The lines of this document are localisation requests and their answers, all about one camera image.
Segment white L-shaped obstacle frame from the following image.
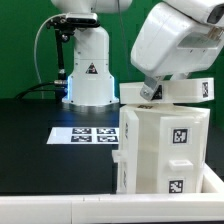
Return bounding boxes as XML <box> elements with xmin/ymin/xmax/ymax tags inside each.
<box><xmin>0</xmin><ymin>167</ymin><xmax>224</xmax><ymax>224</ymax></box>

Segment flat white panel four tags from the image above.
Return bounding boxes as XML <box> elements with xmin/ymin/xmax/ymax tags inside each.
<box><xmin>47</xmin><ymin>127</ymin><xmax>119</xmax><ymax>145</ymax></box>

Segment white door panel with peg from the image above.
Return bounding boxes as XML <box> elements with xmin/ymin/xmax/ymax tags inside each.
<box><xmin>112</xmin><ymin>108</ymin><xmax>139</xmax><ymax>194</ymax></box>

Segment white front panel with peg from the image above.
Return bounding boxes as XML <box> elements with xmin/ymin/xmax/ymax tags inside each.
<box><xmin>157</xmin><ymin>117</ymin><xmax>201</xmax><ymax>194</ymax></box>

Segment black camera on stand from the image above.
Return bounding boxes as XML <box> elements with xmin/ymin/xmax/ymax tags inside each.
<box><xmin>46</xmin><ymin>13</ymin><xmax>100</xmax><ymax>102</ymax></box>

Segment white cabinet body box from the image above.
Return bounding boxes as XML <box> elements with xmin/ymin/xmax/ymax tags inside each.
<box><xmin>112</xmin><ymin>104</ymin><xmax>210</xmax><ymax>194</ymax></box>

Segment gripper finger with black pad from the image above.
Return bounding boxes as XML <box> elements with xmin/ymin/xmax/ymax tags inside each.
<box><xmin>170</xmin><ymin>73</ymin><xmax>189</xmax><ymax>80</ymax></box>
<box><xmin>140</xmin><ymin>76</ymin><xmax>163</xmax><ymax>101</ymax></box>

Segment black base cables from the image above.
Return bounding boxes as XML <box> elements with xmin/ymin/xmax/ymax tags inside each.
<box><xmin>13</xmin><ymin>79</ymin><xmax>69</xmax><ymax>100</ymax></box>

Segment white cabinet drawer box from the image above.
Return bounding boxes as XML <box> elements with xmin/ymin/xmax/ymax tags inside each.
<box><xmin>120</xmin><ymin>78</ymin><xmax>214</xmax><ymax>104</ymax></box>

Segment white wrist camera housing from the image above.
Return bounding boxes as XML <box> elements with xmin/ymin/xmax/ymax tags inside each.
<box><xmin>163</xmin><ymin>0</ymin><xmax>224</xmax><ymax>27</ymax></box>

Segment grey camera cable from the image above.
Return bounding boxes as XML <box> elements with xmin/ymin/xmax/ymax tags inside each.
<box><xmin>33</xmin><ymin>13</ymin><xmax>63</xmax><ymax>100</ymax></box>

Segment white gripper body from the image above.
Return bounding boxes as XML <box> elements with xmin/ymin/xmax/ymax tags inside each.
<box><xmin>131</xmin><ymin>1</ymin><xmax>224</xmax><ymax>77</ymax></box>

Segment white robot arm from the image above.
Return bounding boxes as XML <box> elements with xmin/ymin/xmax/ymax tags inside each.
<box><xmin>51</xmin><ymin>0</ymin><xmax>224</xmax><ymax>106</ymax></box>

